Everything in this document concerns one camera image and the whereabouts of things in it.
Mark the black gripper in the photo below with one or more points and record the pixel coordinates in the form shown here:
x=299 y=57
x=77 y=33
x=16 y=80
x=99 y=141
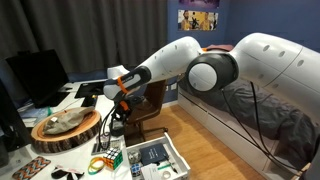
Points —
x=125 y=106

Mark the black masking tape roll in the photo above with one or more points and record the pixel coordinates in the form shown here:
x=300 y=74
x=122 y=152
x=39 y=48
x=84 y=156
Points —
x=117 y=131

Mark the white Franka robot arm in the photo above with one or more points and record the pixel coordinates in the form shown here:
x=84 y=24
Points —
x=273 y=60

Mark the white desk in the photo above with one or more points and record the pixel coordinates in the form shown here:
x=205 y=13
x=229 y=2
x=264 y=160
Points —
x=76 y=156

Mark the white tape roll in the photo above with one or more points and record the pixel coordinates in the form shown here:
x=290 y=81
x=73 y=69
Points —
x=166 y=174

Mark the grey calculator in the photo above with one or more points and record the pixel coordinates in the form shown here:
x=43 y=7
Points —
x=115 y=145

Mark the black orange handheld device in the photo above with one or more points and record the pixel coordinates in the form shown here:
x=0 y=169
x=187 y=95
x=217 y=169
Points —
x=89 y=101

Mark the brown leather chair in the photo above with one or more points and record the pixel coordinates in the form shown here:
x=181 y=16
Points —
x=151 y=100

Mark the round silver tin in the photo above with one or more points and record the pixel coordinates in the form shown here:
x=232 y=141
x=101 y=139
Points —
x=134 y=156

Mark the Rubik's cube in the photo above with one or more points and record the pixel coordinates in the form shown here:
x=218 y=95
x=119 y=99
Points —
x=113 y=159

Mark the black mouse pad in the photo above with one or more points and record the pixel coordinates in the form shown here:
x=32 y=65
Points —
x=90 y=89

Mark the dark blue book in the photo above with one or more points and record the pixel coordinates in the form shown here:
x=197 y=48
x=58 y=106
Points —
x=153 y=154

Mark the yellow green rubber bands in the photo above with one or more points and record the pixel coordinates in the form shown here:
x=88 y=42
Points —
x=96 y=166

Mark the small blue puzzle ball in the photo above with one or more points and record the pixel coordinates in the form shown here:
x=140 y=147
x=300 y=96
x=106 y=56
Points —
x=135 y=169

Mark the round wood slab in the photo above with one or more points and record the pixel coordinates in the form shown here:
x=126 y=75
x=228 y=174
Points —
x=66 y=136

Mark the white paper box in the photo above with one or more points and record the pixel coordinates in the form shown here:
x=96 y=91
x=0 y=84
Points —
x=150 y=172

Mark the black pen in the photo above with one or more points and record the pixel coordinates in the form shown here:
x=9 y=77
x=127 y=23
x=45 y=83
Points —
x=172 y=164

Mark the open white box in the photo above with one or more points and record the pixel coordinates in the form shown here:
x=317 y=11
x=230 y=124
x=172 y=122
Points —
x=180 y=156

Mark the black white sunglasses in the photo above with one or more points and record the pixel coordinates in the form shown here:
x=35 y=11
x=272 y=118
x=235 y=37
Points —
x=66 y=174

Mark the dark grey curtain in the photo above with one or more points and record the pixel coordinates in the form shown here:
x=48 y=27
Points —
x=66 y=33
x=143 y=26

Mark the zigzag patterned phone case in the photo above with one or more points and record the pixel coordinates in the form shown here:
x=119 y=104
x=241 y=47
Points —
x=31 y=168

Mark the basketball players poster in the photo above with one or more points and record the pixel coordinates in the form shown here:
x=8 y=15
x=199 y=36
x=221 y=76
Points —
x=197 y=20

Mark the purple poster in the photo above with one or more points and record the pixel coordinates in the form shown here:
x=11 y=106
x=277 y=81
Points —
x=198 y=3

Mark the grey duvet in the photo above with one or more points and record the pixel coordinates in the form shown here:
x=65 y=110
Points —
x=283 y=120

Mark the white wall outlet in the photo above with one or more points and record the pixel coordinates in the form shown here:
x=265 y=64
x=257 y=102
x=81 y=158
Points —
x=173 y=86

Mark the white bed frame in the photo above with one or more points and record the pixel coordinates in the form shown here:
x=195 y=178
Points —
x=230 y=136

